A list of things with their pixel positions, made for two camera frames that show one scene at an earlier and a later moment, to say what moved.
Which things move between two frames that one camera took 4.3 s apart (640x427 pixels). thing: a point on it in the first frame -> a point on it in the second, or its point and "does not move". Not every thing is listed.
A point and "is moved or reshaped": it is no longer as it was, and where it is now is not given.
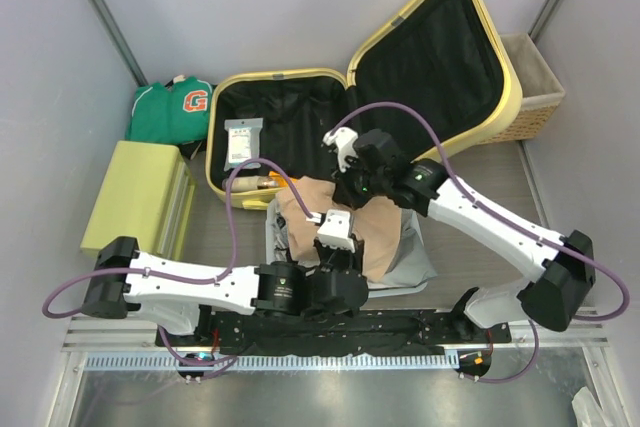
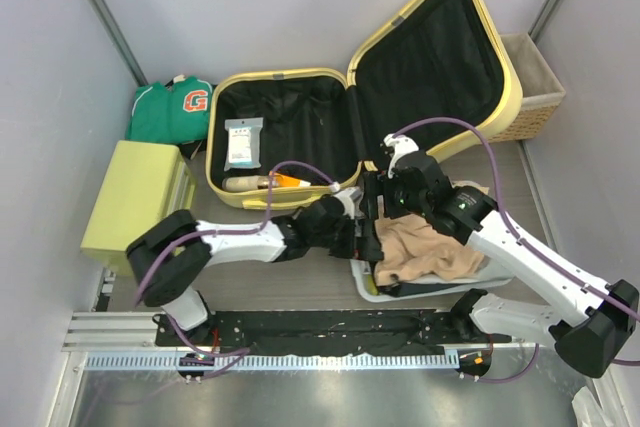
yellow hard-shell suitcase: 433,69 does not move
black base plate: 332,332 does not move
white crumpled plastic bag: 587,410 does not move
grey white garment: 410,264 -> 492,271
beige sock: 376,224 is moved or reshaped
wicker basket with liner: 541,92 does not move
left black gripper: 354,258 -> 359,248
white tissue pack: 243,142 does not move
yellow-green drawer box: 148,193 does not move
